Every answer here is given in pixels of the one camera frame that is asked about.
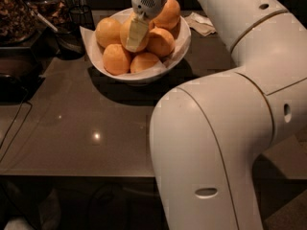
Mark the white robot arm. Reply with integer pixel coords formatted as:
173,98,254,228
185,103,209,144
150,0,307,230

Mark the folded paper napkin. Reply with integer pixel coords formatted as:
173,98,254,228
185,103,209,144
185,12,216,36

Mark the glass jar of snacks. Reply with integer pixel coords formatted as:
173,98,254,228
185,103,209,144
0,0,35,46

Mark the black wire mesh cup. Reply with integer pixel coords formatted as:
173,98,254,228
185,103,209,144
69,5,95,30

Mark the dark glass cup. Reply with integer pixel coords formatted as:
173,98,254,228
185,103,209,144
55,22,85,60

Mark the white ceramic bowl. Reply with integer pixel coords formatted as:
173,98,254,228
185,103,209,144
80,17,191,85

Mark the black cable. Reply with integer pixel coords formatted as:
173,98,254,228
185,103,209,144
0,75,35,163

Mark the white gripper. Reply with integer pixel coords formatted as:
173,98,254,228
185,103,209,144
126,0,167,53

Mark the white paper bowl liner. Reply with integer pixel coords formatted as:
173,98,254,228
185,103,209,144
81,17,191,84

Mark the orange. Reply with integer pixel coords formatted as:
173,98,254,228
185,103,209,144
103,44,131,76
129,12,135,19
130,52,159,73
147,28,175,58
95,17,122,48
120,19,131,50
153,0,180,30

